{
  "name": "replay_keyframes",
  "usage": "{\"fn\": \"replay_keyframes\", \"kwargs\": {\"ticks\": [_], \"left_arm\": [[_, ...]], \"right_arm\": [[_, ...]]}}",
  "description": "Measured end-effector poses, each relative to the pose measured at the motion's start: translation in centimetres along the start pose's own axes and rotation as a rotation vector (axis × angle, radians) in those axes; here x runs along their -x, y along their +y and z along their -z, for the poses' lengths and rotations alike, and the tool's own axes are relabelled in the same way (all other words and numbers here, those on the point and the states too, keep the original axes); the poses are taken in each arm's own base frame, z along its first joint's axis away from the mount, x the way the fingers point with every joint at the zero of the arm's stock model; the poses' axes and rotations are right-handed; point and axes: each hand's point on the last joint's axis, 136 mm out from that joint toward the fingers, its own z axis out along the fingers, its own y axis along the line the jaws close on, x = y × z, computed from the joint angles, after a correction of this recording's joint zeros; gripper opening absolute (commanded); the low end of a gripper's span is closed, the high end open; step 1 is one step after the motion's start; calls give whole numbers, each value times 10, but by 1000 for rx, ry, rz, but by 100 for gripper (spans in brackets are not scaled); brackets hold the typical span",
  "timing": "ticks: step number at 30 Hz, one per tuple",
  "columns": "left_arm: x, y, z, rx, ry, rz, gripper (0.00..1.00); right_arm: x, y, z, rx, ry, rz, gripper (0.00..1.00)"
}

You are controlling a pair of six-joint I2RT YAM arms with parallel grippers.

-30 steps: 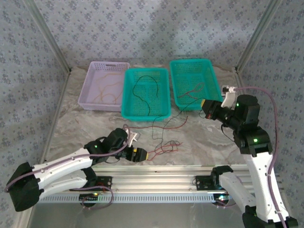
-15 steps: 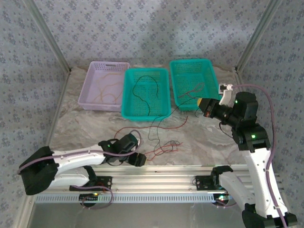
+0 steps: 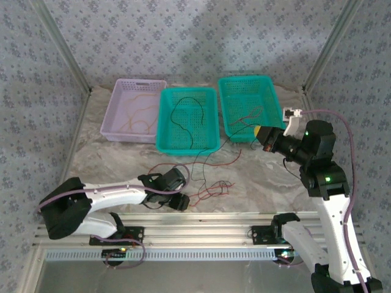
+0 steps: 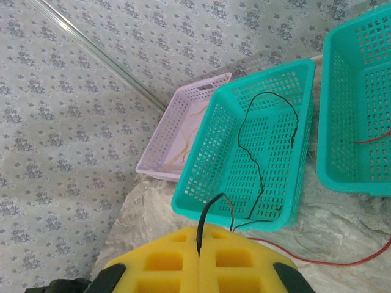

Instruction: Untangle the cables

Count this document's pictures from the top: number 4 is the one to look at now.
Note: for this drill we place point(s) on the lilac plastic basket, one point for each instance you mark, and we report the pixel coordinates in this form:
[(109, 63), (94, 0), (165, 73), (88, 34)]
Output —
[(180, 122)]

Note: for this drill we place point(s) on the teal plastic basket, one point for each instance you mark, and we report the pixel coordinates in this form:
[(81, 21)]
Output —
[(275, 171), (345, 122)]

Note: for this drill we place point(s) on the grey marbled table cover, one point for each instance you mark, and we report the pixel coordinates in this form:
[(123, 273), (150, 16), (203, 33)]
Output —
[(336, 219)]

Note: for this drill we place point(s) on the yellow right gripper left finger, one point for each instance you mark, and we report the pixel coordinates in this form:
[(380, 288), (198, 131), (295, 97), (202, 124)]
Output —
[(159, 265)]

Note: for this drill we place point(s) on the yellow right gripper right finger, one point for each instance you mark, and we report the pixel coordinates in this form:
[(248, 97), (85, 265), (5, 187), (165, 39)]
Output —
[(244, 265)]

